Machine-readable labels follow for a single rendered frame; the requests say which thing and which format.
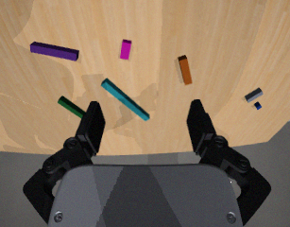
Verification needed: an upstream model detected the small blue cube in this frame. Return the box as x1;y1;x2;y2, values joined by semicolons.
254;102;262;110

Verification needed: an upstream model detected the dark green rod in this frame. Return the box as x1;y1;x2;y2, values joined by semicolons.
58;96;86;118

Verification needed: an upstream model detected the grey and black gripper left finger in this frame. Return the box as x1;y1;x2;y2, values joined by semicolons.
23;101;106;224

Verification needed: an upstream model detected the orange rod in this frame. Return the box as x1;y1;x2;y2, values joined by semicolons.
178;55;192;85

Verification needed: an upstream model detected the small magenta block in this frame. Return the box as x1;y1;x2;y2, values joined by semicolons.
120;39;131;60

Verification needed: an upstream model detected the turquoise rod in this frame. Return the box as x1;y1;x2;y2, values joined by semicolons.
101;78;150;121

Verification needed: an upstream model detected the grey rod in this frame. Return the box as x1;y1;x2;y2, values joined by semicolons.
245;87;263;103

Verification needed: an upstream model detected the purple rod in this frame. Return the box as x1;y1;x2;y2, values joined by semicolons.
30;42;79;61

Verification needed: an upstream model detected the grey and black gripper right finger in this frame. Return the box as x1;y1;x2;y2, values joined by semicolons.
186;99;271;227

